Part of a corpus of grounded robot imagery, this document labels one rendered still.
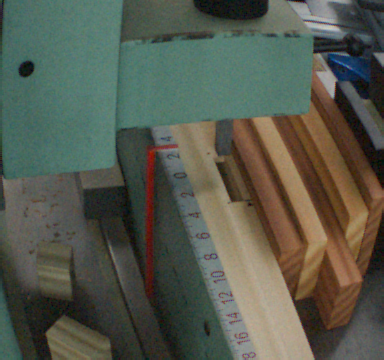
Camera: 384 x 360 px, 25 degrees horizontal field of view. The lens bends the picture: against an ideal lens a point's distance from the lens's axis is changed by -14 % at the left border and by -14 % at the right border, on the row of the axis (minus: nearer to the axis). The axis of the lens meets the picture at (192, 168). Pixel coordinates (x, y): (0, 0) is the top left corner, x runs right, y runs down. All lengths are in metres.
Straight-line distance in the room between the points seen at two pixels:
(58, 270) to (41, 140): 0.21
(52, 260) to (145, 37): 0.24
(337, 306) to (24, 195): 0.38
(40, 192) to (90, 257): 0.10
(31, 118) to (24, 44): 0.06
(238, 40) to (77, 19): 0.12
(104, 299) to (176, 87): 0.24
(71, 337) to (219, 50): 0.24
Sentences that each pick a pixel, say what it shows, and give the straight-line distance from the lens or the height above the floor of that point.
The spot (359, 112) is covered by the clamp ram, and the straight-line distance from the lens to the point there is 0.67.
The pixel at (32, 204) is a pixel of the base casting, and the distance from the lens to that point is 0.87.
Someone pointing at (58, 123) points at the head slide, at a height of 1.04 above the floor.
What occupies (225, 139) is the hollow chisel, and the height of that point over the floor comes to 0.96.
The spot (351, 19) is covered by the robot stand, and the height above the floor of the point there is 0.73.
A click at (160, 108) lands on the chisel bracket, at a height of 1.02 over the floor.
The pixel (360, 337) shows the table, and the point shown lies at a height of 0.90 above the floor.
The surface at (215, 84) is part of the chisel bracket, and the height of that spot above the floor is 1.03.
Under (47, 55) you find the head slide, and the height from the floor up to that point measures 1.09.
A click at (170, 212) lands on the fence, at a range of 0.65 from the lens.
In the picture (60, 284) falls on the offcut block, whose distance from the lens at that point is 0.76.
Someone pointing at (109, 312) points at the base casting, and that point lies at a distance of 0.76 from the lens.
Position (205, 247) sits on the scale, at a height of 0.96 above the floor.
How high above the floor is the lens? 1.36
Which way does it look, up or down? 38 degrees down
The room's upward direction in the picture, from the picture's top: 3 degrees clockwise
